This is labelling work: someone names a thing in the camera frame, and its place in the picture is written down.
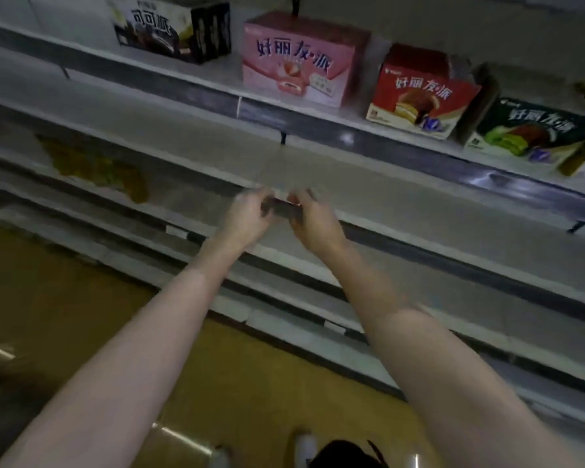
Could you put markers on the person's left hand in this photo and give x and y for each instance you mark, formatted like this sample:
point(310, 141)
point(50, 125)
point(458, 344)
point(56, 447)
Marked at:
point(241, 221)

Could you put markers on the person's right hand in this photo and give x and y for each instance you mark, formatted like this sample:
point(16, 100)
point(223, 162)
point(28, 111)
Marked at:
point(319, 229)

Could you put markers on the person's left fingers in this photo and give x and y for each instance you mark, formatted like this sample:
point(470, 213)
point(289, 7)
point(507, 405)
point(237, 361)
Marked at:
point(262, 199)

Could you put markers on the person's right fingers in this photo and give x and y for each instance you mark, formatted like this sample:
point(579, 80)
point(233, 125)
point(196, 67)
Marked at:
point(302, 200)

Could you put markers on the small dark label strip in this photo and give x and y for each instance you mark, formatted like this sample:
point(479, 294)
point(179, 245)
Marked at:
point(282, 209)

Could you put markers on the person's left forearm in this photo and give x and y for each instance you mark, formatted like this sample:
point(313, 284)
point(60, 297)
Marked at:
point(126, 365)

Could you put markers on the person's right forearm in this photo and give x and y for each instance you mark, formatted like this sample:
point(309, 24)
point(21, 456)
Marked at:
point(434, 365)

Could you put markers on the white shelf price label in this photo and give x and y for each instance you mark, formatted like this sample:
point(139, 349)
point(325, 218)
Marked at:
point(335, 328)
point(176, 232)

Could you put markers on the white metal shelf unit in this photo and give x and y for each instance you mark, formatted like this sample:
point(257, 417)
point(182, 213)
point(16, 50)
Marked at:
point(419, 199)

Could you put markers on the pink snack pie box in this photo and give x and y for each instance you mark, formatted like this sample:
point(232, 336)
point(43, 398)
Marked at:
point(292, 63)

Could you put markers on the red snack pie box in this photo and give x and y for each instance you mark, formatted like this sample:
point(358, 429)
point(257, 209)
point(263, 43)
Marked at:
point(419, 99)

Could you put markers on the pile of yellow snack packets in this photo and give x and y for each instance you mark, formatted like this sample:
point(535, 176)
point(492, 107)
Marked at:
point(92, 165)

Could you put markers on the black snack pie box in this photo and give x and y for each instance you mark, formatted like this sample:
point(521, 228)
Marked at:
point(165, 26)

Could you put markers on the dark green snack pie box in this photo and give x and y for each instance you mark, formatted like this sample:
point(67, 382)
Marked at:
point(526, 133)

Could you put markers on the person's white shoe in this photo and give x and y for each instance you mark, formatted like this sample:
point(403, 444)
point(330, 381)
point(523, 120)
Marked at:
point(305, 450)
point(220, 458)

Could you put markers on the person's black clothing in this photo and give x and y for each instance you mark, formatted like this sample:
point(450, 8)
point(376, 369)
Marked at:
point(346, 455)

